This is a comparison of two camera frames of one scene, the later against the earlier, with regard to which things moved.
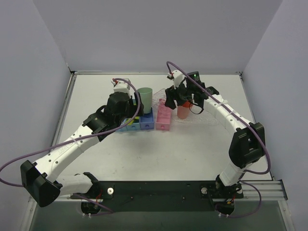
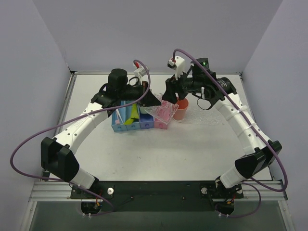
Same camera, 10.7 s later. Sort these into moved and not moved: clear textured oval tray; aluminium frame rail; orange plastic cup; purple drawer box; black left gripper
Moved: black left gripper; orange plastic cup
Not moved: purple drawer box; clear textured oval tray; aluminium frame rail
